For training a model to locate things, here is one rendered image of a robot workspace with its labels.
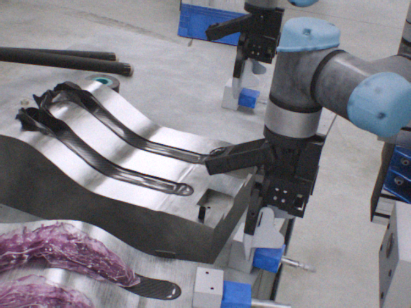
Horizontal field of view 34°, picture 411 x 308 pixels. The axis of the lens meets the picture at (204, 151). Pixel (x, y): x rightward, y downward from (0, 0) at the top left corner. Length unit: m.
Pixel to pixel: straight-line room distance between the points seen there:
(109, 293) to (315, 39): 0.41
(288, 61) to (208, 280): 0.30
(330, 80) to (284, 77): 0.07
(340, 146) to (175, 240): 2.32
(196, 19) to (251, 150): 3.33
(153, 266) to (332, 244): 1.68
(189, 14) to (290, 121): 3.38
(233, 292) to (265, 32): 0.72
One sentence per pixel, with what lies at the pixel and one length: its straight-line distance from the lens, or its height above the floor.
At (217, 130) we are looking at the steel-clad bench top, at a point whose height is 0.80.
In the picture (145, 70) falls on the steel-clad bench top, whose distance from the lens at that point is 1.69.
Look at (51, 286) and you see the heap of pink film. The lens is 0.82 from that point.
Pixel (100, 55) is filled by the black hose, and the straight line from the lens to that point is 1.67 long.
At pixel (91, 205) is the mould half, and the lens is 1.06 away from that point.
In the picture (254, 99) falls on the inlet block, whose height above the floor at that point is 0.84.
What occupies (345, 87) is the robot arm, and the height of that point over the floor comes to 1.16.
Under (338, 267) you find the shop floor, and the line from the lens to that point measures 2.47.
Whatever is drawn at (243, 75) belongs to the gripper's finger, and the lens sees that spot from 1.49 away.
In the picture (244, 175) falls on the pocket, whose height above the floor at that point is 0.87.
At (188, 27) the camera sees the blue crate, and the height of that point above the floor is 0.07.
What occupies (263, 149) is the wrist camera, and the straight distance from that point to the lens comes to 0.95.
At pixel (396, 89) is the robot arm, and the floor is 1.17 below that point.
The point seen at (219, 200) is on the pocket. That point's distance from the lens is 1.07.
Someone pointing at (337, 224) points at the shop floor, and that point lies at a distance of 2.70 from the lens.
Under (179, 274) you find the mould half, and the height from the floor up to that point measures 0.86.
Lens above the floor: 1.46
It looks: 29 degrees down
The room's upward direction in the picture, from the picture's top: 9 degrees clockwise
